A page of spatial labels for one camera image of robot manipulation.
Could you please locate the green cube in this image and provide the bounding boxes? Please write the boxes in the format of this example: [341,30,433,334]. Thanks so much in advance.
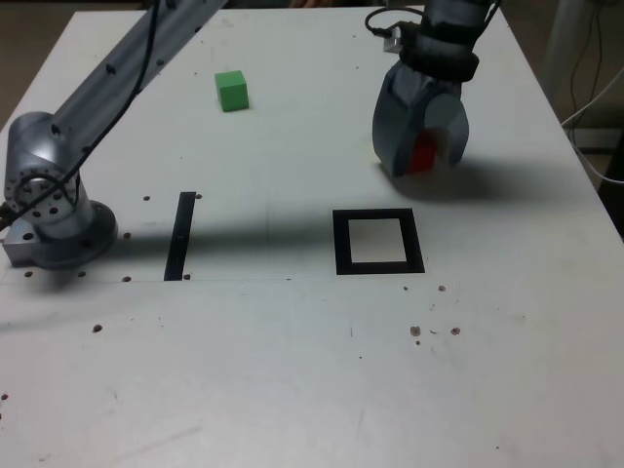
[214,69,251,113]

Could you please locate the white background cable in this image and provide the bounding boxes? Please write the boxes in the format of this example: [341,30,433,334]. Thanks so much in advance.
[560,65,624,186]

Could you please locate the red cube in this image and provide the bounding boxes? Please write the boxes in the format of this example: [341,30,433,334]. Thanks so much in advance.
[408,130,438,175]

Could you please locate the small white gripper camera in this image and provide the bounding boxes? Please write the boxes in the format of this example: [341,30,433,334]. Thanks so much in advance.
[382,26,406,54]

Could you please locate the black background cable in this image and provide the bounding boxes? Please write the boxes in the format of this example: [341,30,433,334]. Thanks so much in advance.
[568,0,608,116]

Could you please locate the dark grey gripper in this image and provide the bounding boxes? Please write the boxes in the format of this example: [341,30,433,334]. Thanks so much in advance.
[371,58,472,180]

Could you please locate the black tape strip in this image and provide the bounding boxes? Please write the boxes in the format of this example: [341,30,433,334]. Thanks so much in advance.
[163,191,197,283]

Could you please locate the black tape square outline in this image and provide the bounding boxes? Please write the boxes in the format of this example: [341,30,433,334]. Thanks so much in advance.
[331,208,426,276]

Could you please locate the white background post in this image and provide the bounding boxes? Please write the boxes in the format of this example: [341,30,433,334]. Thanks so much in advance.
[539,0,594,106]

